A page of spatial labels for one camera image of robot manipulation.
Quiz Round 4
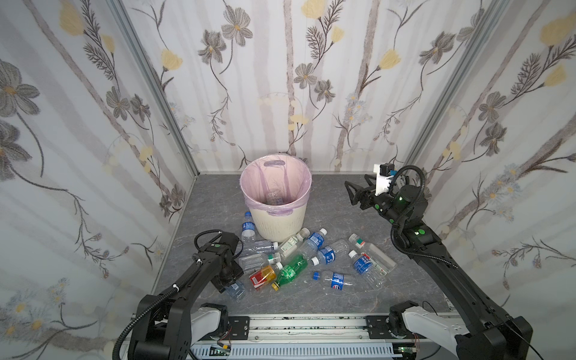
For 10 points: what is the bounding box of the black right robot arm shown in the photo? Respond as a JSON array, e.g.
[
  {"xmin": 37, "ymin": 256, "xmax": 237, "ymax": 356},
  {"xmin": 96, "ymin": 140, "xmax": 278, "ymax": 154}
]
[{"xmin": 344, "ymin": 163, "xmax": 533, "ymax": 359}]

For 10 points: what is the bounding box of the white green label bottle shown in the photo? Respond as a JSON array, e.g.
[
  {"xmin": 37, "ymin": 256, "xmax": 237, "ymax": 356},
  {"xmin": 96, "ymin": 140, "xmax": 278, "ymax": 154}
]
[{"xmin": 278, "ymin": 227, "xmax": 311, "ymax": 261}]

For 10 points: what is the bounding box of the pink bin liner bag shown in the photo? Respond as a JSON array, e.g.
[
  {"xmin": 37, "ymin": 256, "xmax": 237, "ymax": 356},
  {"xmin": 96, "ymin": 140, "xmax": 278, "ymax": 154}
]
[{"xmin": 239, "ymin": 154, "xmax": 312, "ymax": 217}]

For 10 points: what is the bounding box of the pepsi bottle white cap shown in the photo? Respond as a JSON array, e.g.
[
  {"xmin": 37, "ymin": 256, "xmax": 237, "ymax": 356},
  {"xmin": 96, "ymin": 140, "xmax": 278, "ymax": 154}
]
[{"xmin": 348, "ymin": 250, "xmax": 387, "ymax": 289}]

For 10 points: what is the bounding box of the white slotted cable duct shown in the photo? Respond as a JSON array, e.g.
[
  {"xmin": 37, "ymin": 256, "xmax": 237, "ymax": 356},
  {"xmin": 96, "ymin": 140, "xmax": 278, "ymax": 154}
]
[{"xmin": 190, "ymin": 343, "xmax": 403, "ymax": 359}]

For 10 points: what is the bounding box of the small blue label bottle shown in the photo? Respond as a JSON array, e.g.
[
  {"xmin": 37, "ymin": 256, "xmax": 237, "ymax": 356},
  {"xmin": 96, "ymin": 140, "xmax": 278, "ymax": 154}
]
[{"xmin": 310, "ymin": 239, "xmax": 350, "ymax": 266}]

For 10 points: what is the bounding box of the upright blue label water bottle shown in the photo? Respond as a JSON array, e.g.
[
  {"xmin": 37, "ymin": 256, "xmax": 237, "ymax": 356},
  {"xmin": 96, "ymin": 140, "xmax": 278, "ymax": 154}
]
[{"xmin": 241, "ymin": 211, "xmax": 256, "ymax": 244}]

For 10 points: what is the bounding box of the clear bottle green red label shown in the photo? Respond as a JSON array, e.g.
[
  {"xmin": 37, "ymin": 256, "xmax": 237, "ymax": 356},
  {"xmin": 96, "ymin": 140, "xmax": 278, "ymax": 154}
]
[{"xmin": 349, "ymin": 233, "xmax": 397, "ymax": 276}]

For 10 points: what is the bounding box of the blue label bottle white cap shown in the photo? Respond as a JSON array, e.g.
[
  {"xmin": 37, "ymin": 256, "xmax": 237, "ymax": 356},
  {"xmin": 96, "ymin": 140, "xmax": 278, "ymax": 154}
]
[{"xmin": 298, "ymin": 228, "xmax": 327, "ymax": 260}]

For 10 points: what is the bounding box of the red yellow drink bottle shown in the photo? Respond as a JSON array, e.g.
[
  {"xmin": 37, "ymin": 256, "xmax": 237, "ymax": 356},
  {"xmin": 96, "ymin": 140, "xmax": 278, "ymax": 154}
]
[{"xmin": 249, "ymin": 264, "xmax": 278, "ymax": 290}]

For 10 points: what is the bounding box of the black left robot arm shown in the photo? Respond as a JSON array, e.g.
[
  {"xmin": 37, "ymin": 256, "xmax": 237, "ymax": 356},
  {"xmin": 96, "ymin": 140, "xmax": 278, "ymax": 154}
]
[{"xmin": 111, "ymin": 229, "xmax": 245, "ymax": 359}]

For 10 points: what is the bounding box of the cream plastic waste bin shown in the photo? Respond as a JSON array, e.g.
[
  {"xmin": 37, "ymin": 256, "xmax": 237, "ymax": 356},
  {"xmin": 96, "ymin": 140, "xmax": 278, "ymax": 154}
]
[{"xmin": 249, "ymin": 206, "xmax": 307, "ymax": 242}]

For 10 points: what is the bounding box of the pepsi bottle blue cap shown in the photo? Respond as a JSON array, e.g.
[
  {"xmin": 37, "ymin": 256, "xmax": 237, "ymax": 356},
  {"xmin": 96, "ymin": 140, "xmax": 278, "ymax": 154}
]
[{"xmin": 312, "ymin": 271, "xmax": 355, "ymax": 291}]

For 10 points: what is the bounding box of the green bottle lying centre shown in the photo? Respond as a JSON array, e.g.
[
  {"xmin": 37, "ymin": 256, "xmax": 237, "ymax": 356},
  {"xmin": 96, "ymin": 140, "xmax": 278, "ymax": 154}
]
[{"xmin": 271, "ymin": 254, "xmax": 308, "ymax": 291}]

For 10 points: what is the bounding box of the blue label water bottle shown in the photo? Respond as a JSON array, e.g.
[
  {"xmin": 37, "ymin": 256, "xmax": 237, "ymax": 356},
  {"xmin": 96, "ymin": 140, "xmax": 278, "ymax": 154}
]
[
  {"xmin": 225, "ymin": 280, "xmax": 247, "ymax": 302},
  {"xmin": 241, "ymin": 211, "xmax": 256, "ymax": 244}
]

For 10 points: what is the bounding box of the clear bottle lying left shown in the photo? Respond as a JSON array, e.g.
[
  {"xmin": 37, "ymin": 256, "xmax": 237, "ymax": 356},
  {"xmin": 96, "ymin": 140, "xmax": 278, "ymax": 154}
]
[{"xmin": 240, "ymin": 240, "xmax": 279, "ymax": 257}]

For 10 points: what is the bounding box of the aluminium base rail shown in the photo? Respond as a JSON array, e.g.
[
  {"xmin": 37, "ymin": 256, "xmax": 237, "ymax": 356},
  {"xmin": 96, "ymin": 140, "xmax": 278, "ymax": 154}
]
[{"xmin": 121, "ymin": 312, "xmax": 496, "ymax": 360}]

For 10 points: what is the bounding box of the clear bottle green cap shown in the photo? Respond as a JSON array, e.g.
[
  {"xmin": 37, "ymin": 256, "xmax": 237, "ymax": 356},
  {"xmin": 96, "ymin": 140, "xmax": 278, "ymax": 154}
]
[{"xmin": 238, "ymin": 253, "xmax": 281, "ymax": 274}]

